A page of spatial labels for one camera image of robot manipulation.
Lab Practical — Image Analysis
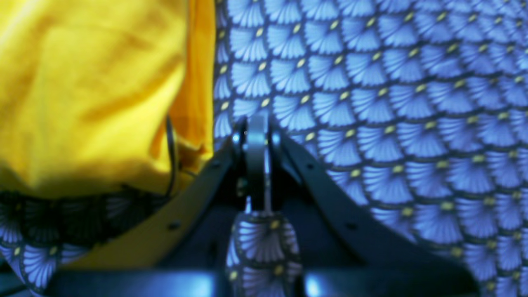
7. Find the blue fan-pattern tablecloth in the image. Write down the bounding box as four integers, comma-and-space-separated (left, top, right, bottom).
1, 0, 527, 297

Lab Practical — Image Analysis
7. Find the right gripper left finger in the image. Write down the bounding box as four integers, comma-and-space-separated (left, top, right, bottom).
62, 138, 241, 271

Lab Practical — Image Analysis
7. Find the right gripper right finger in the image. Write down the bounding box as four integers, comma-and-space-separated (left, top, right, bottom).
268, 121, 476, 285

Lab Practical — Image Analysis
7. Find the yellow T-shirt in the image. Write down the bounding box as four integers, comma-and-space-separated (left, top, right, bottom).
0, 0, 216, 199

